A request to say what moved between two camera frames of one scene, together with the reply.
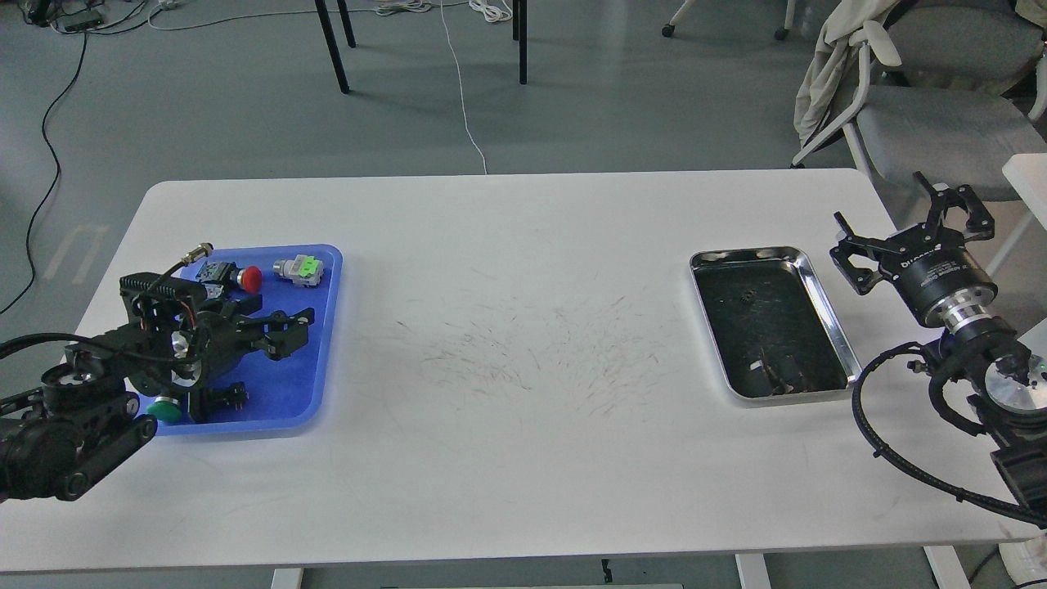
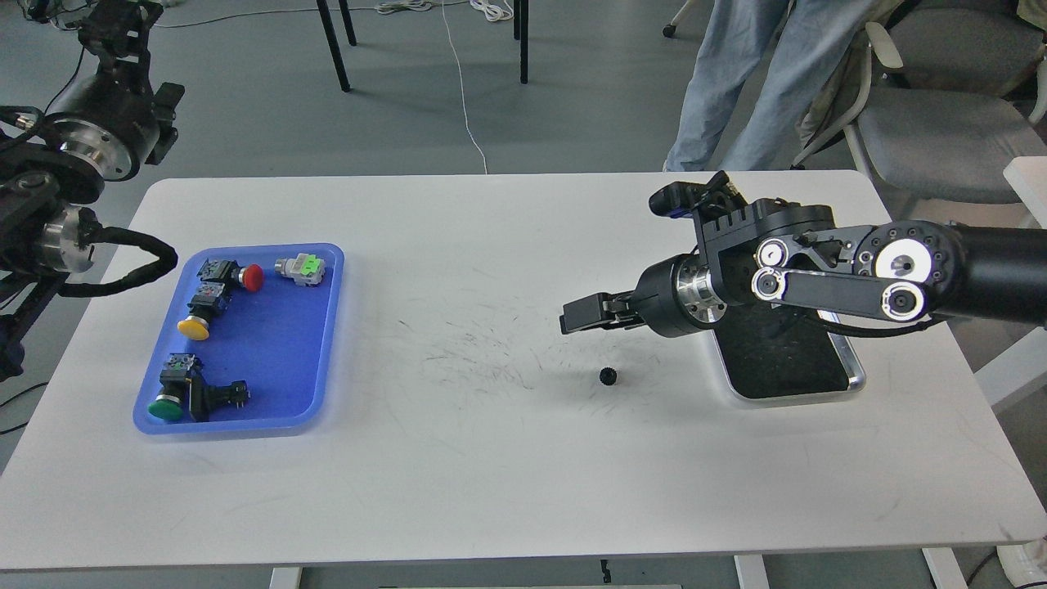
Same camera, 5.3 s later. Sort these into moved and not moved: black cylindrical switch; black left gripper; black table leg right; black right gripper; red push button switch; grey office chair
Moved: black left gripper; black right gripper
Not moved: grey office chair; black cylindrical switch; red push button switch; black table leg right
